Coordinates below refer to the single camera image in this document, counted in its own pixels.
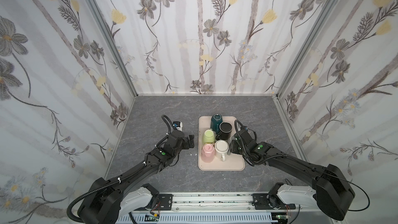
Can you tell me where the white cream mug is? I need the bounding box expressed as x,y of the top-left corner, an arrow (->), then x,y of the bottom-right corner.
214,140 -> 229,162

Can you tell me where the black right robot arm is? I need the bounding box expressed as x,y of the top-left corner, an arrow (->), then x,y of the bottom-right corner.
231,120 -> 356,221

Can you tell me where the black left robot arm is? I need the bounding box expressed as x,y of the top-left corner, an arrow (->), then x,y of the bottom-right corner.
66,115 -> 195,224

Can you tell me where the light green mug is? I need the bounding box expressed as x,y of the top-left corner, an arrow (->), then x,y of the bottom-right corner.
202,129 -> 216,145

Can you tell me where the black mug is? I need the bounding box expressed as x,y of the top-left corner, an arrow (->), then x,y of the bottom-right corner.
216,122 -> 232,141

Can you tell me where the pink mug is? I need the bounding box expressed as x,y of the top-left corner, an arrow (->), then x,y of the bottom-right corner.
201,143 -> 215,163

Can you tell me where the dark green mug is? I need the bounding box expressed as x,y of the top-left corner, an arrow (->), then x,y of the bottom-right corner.
210,114 -> 223,133

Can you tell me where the beige rectangular tray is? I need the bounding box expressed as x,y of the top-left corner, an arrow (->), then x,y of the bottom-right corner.
197,116 -> 245,171

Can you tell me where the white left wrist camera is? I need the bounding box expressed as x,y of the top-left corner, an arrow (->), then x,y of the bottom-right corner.
173,121 -> 183,131

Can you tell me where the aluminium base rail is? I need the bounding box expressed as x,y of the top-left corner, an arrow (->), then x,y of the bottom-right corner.
116,192 -> 336,224

